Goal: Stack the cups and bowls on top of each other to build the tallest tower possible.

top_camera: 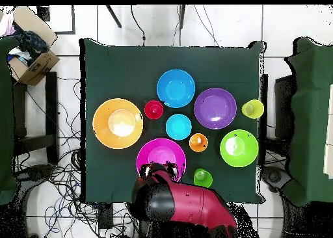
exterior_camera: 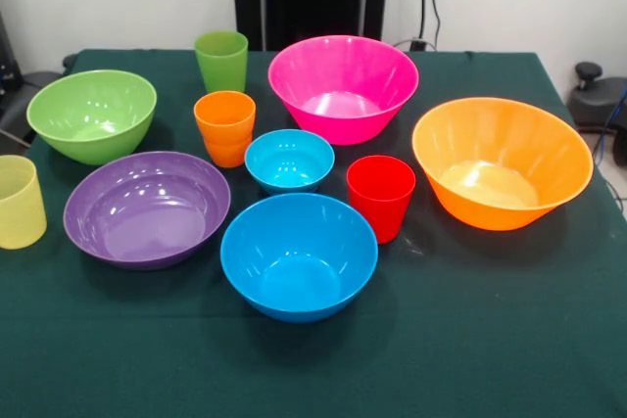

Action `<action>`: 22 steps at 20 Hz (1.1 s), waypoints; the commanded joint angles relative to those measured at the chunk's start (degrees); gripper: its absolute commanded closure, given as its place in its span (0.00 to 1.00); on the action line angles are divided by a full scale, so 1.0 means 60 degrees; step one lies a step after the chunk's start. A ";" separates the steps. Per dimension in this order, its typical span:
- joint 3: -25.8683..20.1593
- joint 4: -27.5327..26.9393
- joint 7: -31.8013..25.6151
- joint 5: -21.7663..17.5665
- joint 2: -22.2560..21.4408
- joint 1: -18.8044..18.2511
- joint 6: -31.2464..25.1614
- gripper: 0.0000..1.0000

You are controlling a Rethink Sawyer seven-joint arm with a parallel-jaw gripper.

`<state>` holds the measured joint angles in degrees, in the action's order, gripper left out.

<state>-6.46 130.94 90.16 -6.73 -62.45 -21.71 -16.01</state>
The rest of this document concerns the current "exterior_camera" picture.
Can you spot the small blue plastic bowl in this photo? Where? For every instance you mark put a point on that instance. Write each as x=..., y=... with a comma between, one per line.
x=289, y=163

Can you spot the purple plastic bowl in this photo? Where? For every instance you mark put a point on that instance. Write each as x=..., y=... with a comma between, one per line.
x=147, y=222

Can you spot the red plastic cup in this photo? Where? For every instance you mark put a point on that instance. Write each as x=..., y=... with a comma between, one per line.
x=379, y=202

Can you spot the pink plastic bowl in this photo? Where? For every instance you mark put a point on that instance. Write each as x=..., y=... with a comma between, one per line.
x=343, y=114

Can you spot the large blue plastic bowl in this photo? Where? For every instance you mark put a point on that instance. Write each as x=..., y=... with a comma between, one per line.
x=299, y=281

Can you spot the orange plastic cup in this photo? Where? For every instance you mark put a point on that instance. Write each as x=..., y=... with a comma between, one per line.
x=225, y=124

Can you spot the green plastic cup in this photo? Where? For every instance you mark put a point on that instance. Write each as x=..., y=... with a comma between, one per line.
x=220, y=65

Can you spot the large orange plastic bowl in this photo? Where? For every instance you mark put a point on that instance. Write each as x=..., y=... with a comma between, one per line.
x=490, y=144

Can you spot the dark green tablecloth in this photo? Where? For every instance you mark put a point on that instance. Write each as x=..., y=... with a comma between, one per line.
x=441, y=315

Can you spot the green plastic bowl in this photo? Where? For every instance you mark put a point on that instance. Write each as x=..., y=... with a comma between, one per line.
x=88, y=114

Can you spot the black wheeled base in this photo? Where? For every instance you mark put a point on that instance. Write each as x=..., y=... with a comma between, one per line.
x=595, y=100

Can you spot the yellow plastic cup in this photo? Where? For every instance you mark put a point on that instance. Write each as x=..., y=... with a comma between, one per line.
x=19, y=207

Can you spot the black equipment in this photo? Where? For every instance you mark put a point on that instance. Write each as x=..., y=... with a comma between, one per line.
x=7, y=70

